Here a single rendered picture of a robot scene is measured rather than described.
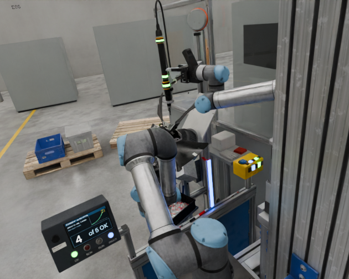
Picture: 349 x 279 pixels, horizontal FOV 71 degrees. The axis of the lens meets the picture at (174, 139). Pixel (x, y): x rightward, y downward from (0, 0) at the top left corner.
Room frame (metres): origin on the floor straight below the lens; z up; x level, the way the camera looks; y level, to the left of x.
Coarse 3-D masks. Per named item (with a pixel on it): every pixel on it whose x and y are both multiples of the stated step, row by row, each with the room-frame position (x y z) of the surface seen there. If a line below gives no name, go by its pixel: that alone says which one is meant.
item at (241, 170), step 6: (246, 156) 1.32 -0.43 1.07; (252, 156) 1.31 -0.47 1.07; (234, 162) 1.27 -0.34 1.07; (252, 162) 1.24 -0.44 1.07; (258, 162) 1.26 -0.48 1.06; (234, 168) 1.27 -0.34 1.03; (240, 168) 1.23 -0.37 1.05; (246, 168) 1.20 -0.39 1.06; (258, 168) 1.26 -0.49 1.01; (240, 174) 1.23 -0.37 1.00; (246, 174) 1.20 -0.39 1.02; (252, 174) 1.23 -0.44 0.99
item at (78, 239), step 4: (80, 232) 0.74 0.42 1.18; (72, 236) 0.73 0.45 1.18; (76, 236) 0.73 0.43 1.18; (80, 236) 0.74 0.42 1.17; (84, 236) 0.74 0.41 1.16; (72, 240) 0.72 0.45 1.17; (76, 240) 0.73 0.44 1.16; (80, 240) 0.73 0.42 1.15; (84, 240) 0.74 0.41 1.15; (76, 244) 0.72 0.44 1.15; (80, 244) 0.73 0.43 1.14
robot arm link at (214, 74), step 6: (204, 66) 1.19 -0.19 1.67; (210, 66) 1.17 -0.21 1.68; (216, 66) 1.14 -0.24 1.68; (222, 66) 1.12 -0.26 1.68; (204, 72) 1.17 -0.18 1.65; (210, 72) 1.14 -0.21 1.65; (216, 72) 1.12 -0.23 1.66; (222, 72) 1.10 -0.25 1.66; (228, 72) 1.13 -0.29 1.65; (204, 78) 1.17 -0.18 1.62; (210, 78) 1.14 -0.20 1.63; (216, 78) 1.11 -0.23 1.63; (222, 78) 1.11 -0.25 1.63; (228, 78) 1.13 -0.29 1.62; (210, 84) 1.15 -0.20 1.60; (216, 84) 1.13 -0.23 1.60
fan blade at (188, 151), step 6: (180, 144) 1.37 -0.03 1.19; (186, 144) 1.36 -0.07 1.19; (192, 144) 1.34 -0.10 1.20; (198, 144) 1.32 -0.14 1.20; (204, 144) 1.29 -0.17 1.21; (180, 150) 1.31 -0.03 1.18; (186, 150) 1.29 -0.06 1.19; (192, 150) 1.28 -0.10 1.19; (198, 150) 1.26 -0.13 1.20; (180, 156) 1.26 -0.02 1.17; (186, 156) 1.24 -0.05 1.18; (192, 156) 1.23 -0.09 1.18; (180, 162) 1.22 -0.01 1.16; (186, 162) 1.20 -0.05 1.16
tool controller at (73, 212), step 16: (80, 208) 0.82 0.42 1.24; (96, 208) 0.80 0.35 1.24; (48, 224) 0.74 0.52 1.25; (64, 224) 0.74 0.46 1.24; (80, 224) 0.75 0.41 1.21; (96, 224) 0.77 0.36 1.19; (112, 224) 0.80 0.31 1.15; (48, 240) 0.70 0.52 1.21; (64, 240) 0.71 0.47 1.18; (112, 240) 0.77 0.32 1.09; (64, 256) 0.69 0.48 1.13; (80, 256) 0.71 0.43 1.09
